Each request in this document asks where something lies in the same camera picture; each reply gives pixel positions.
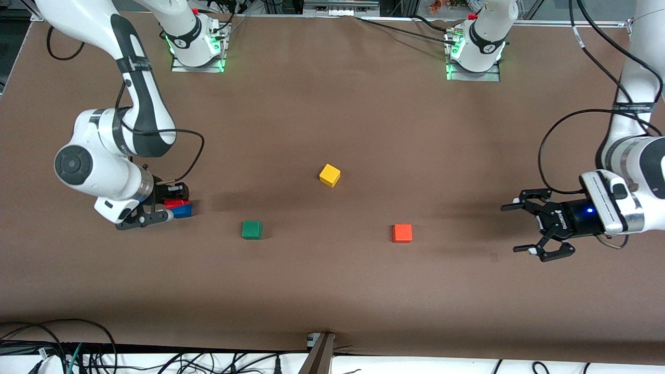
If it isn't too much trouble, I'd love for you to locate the yellow wooden block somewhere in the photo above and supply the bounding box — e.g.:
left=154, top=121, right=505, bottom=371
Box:
left=319, top=164, right=341, bottom=188

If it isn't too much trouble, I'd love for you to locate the brown paper table cover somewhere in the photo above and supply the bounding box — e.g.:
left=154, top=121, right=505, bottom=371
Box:
left=0, top=9, right=665, bottom=365

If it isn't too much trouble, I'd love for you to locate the metal stand bar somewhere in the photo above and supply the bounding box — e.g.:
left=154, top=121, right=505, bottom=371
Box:
left=298, top=332, right=336, bottom=374

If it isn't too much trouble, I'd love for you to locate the white power strip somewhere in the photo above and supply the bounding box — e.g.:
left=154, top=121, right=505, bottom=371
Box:
left=304, top=0, right=381, bottom=17

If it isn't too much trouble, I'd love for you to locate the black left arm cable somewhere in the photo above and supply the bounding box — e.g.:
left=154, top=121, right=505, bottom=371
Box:
left=537, top=0, right=665, bottom=194

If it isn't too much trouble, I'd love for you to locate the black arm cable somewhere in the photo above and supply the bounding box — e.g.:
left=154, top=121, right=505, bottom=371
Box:
left=46, top=26, right=205, bottom=185
left=537, top=0, right=665, bottom=194

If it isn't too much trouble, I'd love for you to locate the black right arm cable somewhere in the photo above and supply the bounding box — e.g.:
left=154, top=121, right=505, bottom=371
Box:
left=46, top=26, right=205, bottom=185

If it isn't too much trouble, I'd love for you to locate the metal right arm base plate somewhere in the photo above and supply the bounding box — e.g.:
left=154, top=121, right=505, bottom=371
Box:
left=170, top=21, right=229, bottom=73

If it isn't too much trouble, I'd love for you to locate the black looped floor cable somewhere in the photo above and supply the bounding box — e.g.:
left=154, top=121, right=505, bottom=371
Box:
left=0, top=318, right=118, bottom=374

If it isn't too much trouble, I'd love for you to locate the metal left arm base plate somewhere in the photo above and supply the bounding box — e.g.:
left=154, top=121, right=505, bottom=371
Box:
left=445, top=29, right=502, bottom=83

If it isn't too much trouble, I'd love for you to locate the teal floor cable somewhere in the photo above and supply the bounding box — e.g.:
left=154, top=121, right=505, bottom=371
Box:
left=65, top=343, right=84, bottom=374

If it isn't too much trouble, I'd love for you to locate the black cable on table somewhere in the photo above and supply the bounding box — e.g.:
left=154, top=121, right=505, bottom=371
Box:
left=356, top=17, right=453, bottom=45
left=413, top=15, right=448, bottom=32

